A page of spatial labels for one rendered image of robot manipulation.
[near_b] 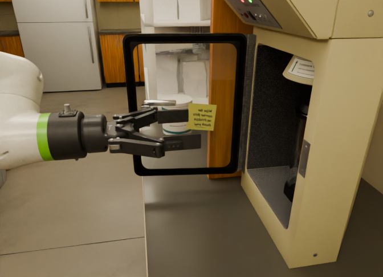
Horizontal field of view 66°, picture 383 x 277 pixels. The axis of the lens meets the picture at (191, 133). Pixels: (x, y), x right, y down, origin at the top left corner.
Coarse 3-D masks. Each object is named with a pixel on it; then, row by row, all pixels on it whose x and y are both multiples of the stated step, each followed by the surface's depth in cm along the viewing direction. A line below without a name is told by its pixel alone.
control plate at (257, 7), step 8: (232, 0) 63; (240, 0) 58; (248, 0) 54; (256, 0) 50; (240, 8) 63; (248, 8) 58; (256, 8) 54; (264, 8) 50; (248, 16) 63; (272, 16) 51; (264, 24) 58; (272, 24) 54
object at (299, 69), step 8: (296, 56) 60; (288, 64) 62; (296, 64) 59; (304, 64) 57; (312, 64) 56; (288, 72) 60; (296, 72) 58; (304, 72) 57; (312, 72) 56; (296, 80) 58; (304, 80) 57; (312, 80) 56
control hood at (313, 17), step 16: (272, 0) 45; (288, 0) 41; (304, 0) 41; (320, 0) 41; (336, 0) 42; (240, 16) 69; (288, 16) 45; (304, 16) 42; (320, 16) 42; (288, 32) 52; (304, 32) 45; (320, 32) 43
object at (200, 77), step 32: (224, 32) 72; (160, 64) 74; (192, 64) 75; (224, 64) 75; (160, 96) 78; (192, 96) 78; (224, 96) 78; (160, 128) 81; (192, 128) 82; (224, 128) 82; (160, 160) 85; (192, 160) 86; (224, 160) 86
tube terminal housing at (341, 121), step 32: (352, 0) 42; (256, 32) 71; (352, 32) 44; (320, 64) 47; (352, 64) 46; (320, 96) 48; (352, 96) 49; (320, 128) 50; (352, 128) 51; (320, 160) 53; (352, 160) 54; (256, 192) 79; (320, 192) 56; (352, 192) 57; (320, 224) 59; (288, 256) 63; (320, 256) 63
